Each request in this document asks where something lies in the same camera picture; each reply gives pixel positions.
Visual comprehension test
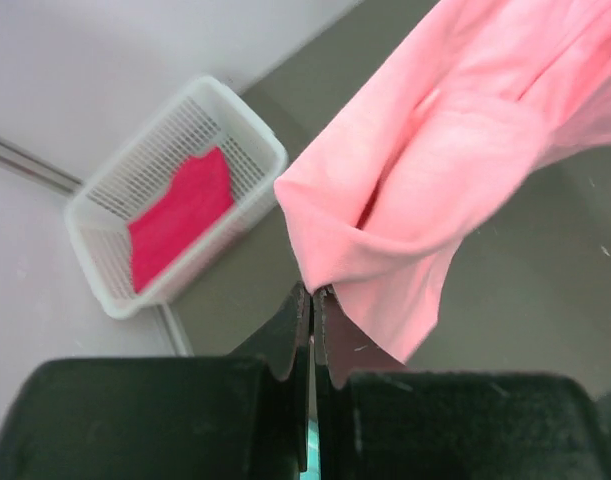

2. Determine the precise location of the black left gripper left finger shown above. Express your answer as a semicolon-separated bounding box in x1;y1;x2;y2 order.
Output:
0;285;311;479

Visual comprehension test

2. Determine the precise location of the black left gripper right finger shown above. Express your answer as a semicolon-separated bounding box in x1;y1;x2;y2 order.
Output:
311;290;611;479

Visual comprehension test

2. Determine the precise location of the pink t-shirt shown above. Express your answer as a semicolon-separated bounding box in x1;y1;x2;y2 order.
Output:
274;1;611;361

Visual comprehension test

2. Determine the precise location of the magenta folded t-shirt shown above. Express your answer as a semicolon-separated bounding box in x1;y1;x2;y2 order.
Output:
128;147;234;293

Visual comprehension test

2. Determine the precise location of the white plastic mesh basket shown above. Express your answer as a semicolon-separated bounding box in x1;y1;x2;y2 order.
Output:
65;76;288;320

